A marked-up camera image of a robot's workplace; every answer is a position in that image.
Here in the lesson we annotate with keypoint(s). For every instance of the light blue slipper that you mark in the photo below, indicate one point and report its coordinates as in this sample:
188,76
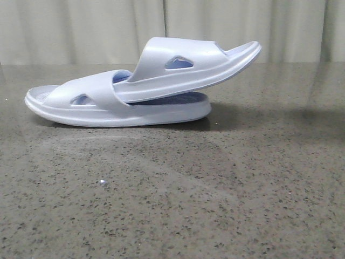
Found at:
92,101
170,66

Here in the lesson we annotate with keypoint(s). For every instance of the beige background curtain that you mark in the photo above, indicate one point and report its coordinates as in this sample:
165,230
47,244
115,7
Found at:
115,32

